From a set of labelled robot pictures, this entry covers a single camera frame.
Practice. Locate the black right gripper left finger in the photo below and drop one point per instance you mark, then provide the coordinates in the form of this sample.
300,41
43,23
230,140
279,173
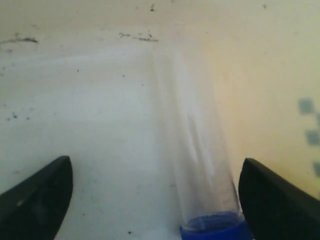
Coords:
35,208

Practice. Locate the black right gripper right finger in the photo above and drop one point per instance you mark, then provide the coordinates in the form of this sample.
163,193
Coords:
274,208

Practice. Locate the small cream plastic bin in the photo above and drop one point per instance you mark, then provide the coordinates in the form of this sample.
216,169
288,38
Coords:
78,79

